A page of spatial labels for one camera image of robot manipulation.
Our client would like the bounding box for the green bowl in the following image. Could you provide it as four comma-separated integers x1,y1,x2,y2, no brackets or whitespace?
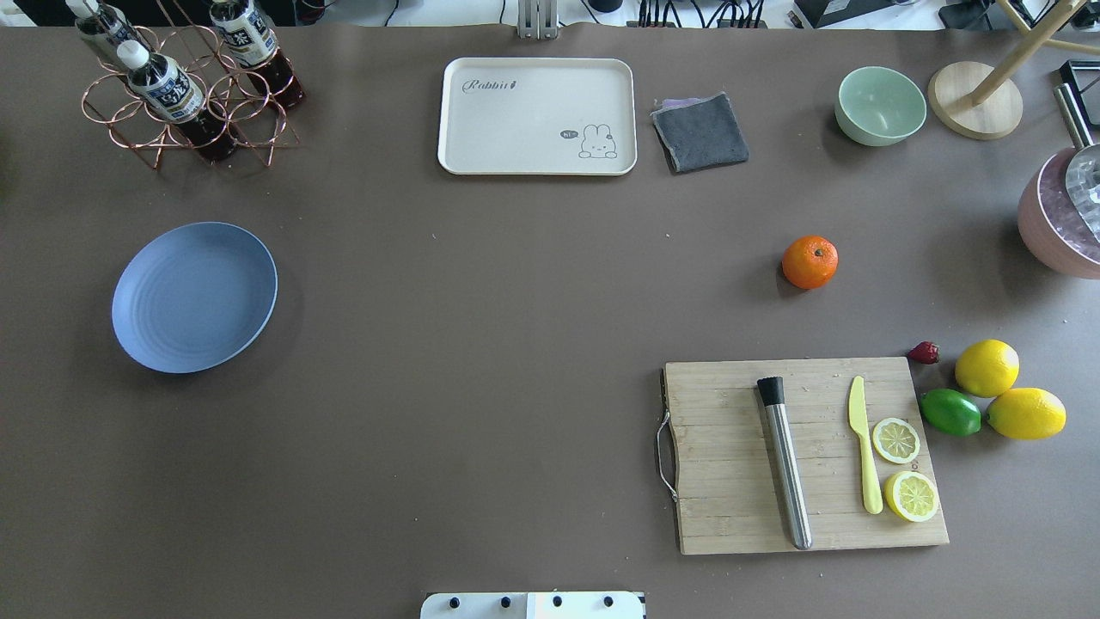
835,66,927,146

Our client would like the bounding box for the copper wire bottle rack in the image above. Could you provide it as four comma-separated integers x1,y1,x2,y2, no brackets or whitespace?
68,1,306,169

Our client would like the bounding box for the green lime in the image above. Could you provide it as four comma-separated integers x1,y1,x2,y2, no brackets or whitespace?
919,388,982,438

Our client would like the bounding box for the tea bottle three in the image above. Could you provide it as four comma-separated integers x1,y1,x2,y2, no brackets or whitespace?
209,1,305,109

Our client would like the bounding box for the tea bottle two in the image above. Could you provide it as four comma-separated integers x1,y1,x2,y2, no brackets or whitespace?
117,40,237,162

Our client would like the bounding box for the steel ice scoop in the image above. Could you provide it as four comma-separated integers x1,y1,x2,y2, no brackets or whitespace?
1055,82,1099,240

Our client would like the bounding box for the tea bottle one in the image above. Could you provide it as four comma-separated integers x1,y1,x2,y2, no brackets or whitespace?
66,0,149,66

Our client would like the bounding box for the blue round plate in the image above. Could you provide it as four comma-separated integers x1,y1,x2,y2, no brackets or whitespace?
113,222,278,375

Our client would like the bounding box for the aluminium frame post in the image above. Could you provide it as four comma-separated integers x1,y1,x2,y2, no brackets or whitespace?
517,0,559,40

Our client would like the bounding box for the lemon half slice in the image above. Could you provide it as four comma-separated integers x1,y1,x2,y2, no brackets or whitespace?
870,418,922,465
883,471,939,524

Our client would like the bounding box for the grey folded cloth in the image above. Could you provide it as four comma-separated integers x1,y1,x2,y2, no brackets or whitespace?
650,91,750,174

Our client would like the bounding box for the lemon half slice lower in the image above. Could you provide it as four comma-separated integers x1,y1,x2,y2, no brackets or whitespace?
883,471,939,524

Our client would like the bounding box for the red strawberry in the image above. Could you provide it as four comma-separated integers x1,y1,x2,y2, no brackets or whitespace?
905,340,941,365

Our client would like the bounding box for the wooden cup tree stand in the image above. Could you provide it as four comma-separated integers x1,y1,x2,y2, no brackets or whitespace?
927,1,1099,140

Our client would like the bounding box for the pink bowl with ice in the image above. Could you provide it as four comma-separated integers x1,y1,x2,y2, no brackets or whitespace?
1018,148,1099,279

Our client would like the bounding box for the steel muddler with black tip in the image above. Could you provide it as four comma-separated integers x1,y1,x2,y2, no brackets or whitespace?
757,377,813,551

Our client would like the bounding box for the lemon half slice upper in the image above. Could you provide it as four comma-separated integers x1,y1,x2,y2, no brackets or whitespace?
870,418,922,465

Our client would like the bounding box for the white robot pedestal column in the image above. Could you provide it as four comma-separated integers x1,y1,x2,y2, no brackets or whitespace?
419,592,647,618

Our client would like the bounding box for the wooden cutting board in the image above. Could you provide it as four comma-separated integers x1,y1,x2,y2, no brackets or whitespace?
663,357,950,555

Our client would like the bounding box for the whole yellow lemon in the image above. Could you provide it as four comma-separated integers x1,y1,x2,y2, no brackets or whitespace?
955,340,1020,397
987,388,1067,440

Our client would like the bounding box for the cream rabbit tray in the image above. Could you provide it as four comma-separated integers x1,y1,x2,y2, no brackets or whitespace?
437,58,638,176

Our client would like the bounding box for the yellow plastic knife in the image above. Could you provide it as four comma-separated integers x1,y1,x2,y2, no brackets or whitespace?
847,375,883,513

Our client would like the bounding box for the orange fruit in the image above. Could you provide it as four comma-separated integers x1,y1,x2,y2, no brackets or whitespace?
781,236,840,290

